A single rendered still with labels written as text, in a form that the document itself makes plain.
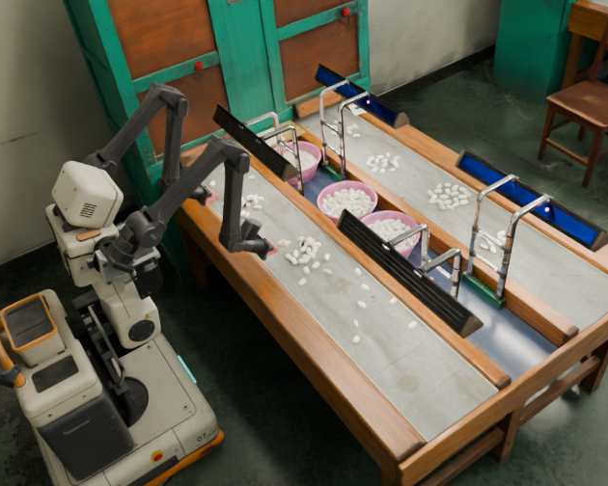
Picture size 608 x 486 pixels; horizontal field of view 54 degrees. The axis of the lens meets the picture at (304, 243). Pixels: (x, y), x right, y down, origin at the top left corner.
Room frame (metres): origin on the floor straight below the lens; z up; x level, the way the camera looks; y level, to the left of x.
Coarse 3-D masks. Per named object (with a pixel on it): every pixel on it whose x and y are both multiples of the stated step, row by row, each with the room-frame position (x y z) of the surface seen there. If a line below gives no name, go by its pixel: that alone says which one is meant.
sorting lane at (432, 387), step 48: (288, 240) 1.87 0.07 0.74; (288, 288) 1.59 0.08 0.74; (336, 288) 1.56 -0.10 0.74; (384, 288) 1.53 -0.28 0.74; (336, 336) 1.33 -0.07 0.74; (384, 336) 1.30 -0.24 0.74; (432, 336) 1.28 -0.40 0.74; (384, 384) 1.11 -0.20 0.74; (432, 384) 1.08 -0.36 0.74; (480, 384) 1.06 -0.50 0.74; (432, 432) 0.92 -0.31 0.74
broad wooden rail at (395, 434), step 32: (192, 224) 2.08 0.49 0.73; (224, 256) 1.80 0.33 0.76; (256, 256) 1.79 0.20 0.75; (256, 288) 1.59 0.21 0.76; (288, 320) 1.41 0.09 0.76; (288, 352) 1.39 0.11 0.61; (320, 352) 1.25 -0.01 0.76; (320, 384) 1.19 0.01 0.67; (352, 384) 1.11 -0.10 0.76; (352, 416) 1.02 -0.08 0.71; (384, 416) 0.98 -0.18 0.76; (384, 448) 0.88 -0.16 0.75; (416, 448) 0.86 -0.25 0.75
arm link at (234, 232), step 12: (240, 156) 1.61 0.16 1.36; (228, 168) 1.63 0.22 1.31; (240, 168) 1.60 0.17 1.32; (228, 180) 1.63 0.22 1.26; (240, 180) 1.64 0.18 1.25; (228, 192) 1.62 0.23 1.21; (240, 192) 1.64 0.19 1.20; (228, 204) 1.62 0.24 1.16; (240, 204) 1.64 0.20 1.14; (228, 216) 1.62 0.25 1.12; (228, 228) 1.61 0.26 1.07; (228, 240) 1.61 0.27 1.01; (240, 240) 1.63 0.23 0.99
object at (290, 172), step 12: (216, 108) 2.42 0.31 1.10; (216, 120) 2.38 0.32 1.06; (228, 120) 2.31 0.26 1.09; (228, 132) 2.28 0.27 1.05; (240, 132) 2.21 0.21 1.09; (252, 132) 2.15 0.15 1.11; (240, 144) 2.18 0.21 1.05; (252, 144) 2.11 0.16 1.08; (264, 144) 2.05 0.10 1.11; (264, 156) 2.02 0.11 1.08; (276, 156) 1.96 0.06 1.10; (276, 168) 1.93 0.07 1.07; (288, 168) 1.89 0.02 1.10
